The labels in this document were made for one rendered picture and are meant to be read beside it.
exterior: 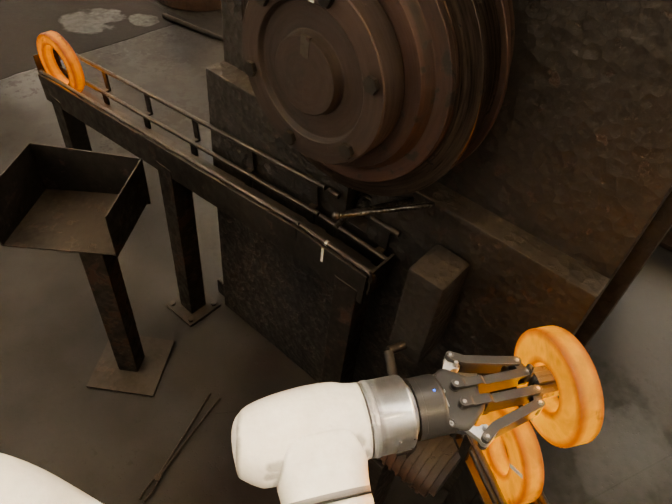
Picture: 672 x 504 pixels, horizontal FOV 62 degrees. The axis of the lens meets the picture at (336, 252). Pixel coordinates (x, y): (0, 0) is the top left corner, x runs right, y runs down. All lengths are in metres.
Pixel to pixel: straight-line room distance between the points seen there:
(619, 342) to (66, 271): 1.95
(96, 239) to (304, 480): 0.86
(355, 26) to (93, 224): 0.84
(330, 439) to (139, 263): 1.57
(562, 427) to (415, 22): 0.54
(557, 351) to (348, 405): 0.27
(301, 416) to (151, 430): 1.12
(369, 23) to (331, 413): 0.47
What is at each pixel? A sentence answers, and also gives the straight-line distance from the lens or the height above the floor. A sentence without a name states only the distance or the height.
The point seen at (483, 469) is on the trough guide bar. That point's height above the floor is 0.68.
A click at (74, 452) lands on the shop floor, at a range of 1.75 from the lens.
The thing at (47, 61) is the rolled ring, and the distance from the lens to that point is 1.97.
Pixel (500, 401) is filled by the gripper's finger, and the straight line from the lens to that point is 0.73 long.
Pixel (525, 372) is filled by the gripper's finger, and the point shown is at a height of 0.92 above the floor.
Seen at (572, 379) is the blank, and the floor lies 0.96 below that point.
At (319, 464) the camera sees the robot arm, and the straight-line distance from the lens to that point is 0.63.
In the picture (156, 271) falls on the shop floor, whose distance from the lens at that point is 2.07.
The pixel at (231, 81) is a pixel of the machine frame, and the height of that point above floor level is 0.87.
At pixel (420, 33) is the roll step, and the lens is 0.77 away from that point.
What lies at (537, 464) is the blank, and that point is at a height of 0.76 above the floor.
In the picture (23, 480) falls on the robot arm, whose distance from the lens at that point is 0.56.
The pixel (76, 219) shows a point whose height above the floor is 0.60.
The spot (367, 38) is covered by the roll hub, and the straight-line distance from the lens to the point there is 0.75.
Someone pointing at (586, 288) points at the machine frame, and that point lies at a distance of 0.98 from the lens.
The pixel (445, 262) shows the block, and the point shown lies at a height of 0.80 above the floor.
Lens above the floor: 1.51
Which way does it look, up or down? 45 degrees down
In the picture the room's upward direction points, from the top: 7 degrees clockwise
